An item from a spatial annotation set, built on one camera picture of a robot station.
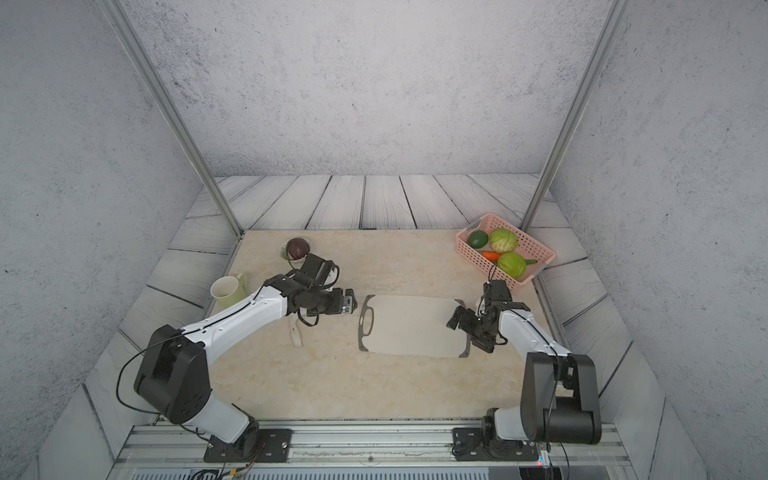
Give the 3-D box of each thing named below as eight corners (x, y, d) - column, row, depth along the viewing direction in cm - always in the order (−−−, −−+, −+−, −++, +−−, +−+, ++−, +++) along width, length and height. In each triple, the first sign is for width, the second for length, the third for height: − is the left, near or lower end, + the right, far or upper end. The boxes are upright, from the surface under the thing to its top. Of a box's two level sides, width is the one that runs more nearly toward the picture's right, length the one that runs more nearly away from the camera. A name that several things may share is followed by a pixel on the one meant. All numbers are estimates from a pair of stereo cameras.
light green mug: (222, 316, 99) (207, 299, 91) (226, 293, 105) (213, 275, 97) (248, 311, 100) (236, 294, 92) (251, 289, 106) (240, 271, 98)
